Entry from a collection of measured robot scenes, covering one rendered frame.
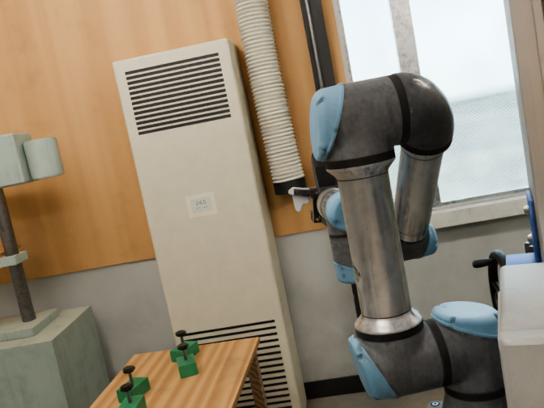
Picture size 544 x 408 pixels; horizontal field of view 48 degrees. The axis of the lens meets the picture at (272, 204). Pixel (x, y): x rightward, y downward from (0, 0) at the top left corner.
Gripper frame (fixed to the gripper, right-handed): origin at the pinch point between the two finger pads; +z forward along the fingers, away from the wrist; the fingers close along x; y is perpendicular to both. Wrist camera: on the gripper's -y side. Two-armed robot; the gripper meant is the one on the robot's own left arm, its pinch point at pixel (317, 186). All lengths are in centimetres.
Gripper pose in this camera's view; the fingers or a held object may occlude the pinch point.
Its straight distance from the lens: 159.3
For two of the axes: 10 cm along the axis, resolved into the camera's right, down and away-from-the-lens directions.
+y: 0.6, 9.9, 1.2
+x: 9.9, -0.7, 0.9
